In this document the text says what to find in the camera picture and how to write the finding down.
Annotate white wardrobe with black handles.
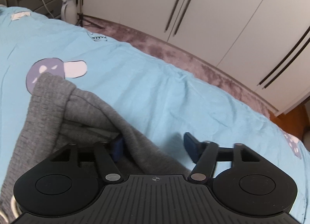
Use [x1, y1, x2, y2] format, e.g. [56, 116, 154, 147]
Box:
[80, 0, 309, 114]

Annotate purple fluffy rug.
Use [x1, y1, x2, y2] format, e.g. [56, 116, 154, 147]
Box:
[84, 18, 274, 119]

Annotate grey knit pants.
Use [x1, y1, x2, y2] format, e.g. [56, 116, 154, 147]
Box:
[1, 74, 189, 223]

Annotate black tripod stand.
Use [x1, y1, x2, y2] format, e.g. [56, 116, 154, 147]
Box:
[76, 0, 105, 29]

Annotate light blue mushroom bedsheet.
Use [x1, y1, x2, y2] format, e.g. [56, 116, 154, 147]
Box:
[1, 6, 309, 223]

